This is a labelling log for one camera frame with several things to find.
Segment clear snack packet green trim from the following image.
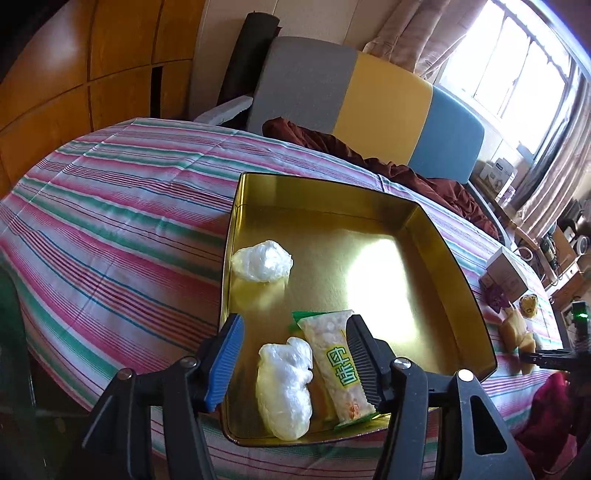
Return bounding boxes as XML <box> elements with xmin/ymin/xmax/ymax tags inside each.
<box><xmin>290</xmin><ymin>308</ymin><xmax>389</xmax><ymax>430</ymax></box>

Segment dark red cloth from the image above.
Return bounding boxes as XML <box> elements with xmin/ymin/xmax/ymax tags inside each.
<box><xmin>262</xmin><ymin>117</ymin><xmax>499</xmax><ymax>238</ymax></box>

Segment grey armrest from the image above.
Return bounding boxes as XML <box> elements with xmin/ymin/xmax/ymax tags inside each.
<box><xmin>466</xmin><ymin>180</ymin><xmax>514</xmax><ymax>245</ymax></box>

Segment sponge cake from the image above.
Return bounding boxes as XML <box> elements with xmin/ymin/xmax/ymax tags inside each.
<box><xmin>501</xmin><ymin>309</ymin><xmax>528</xmax><ymax>354</ymax></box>
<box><xmin>519</xmin><ymin>330</ymin><xmax>539</xmax><ymax>374</ymax></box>

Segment large white plastic-wrapped ball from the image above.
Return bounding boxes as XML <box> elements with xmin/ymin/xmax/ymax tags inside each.
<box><xmin>255</xmin><ymin>337</ymin><xmax>315</xmax><ymax>440</ymax></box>

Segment beige curtain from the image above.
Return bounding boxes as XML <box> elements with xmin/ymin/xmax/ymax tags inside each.
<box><xmin>362</xmin><ymin>0</ymin><xmax>490</xmax><ymax>81</ymax></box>
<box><xmin>512</xmin><ymin>78</ymin><xmax>591</xmax><ymax>227</ymax></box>

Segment white cardboard box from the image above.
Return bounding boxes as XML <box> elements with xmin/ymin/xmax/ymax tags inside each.
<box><xmin>485</xmin><ymin>246</ymin><xmax>529</xmax><ymax>298</ymax></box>

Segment white boxes on shelf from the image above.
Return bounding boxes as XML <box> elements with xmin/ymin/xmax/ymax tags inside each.
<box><xmin>478</xmin><ymin>157</ymin><xmax>518</xmax><ymax>195</ymax></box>

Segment black rolled mat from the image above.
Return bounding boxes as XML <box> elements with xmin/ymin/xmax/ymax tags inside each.
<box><xmin>217</xmin><ymin>11</ymin><xmax>282</xmax><ymax>104</ymax></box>

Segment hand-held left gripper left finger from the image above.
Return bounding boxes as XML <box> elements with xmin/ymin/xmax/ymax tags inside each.
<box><xmin>81</xmin><ymin>313</ymin><xmax>245</xmax><ymax>480</ymax></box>

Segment gold metal tin box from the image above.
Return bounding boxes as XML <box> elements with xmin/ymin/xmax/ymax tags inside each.
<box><xmin>217</xmin><ymin>172</ymin><xmax>498</xmax><ymax>448</ymax></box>

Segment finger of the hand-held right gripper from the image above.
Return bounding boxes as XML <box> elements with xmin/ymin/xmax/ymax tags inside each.
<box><xmin>517</xmin><ymin>348</ymin><xmax>578</xmax><ymax>370</ymax></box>

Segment grey yellow blue sofa backrest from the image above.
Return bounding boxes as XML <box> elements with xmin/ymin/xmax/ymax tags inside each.
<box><xmin>246</xmin><ymin>36</ymin><xmax>485</xmax><ymax>183</ymax></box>

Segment window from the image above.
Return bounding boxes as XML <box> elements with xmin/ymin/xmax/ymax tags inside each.
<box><xmin>434</xmin><ymin>0</ymin><xmax>578</xmax><ymax>158</ymax></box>

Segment striped pink green cloth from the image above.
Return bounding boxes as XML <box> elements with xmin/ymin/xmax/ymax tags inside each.
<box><xmin>0</xmin><ymin>117</ymin><xmax>573</xmax><ymax>476</ymax></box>

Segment purple snack packet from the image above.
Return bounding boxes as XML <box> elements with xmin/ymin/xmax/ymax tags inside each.
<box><xmin>479</xmin><ymin>282</ymin><xmax>509</xmax><ymax>315</ymax></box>

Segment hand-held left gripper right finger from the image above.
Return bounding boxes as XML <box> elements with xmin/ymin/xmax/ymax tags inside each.
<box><xmin>345</xmin><ymin>314</ymin><xmax>522</xmax><ymax>480</ymax></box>

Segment person's right forearm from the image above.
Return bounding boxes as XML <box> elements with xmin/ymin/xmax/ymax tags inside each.
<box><xmin>515</xmin><ymin>371</ymin><xmax>591</xmax><ymax>472</ymax></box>

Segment cluttered wooden desk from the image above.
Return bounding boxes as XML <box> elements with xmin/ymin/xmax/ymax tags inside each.
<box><xmin>508</xmin><ymin>198</ymin><xmax>591</xmax><ymax>315</ymax></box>

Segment white armrest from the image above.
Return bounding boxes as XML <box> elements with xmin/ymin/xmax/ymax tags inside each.
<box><xmin>194</xmin><ymin>95</ymin><xmax>254</xmax><ymax>125</ymax></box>

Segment small white plastic-wrapped ball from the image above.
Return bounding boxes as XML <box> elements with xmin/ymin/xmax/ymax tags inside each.
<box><xmin>230</xmin><ymin>240</ymin><xmax>294</xmax><ymax>282</ymax></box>

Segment wooden wardrobe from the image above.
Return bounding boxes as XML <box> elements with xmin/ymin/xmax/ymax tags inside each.
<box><xmin>0</xmin><ymin>0</ymin><xmax>206</xmax><ymax>195</ymax></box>

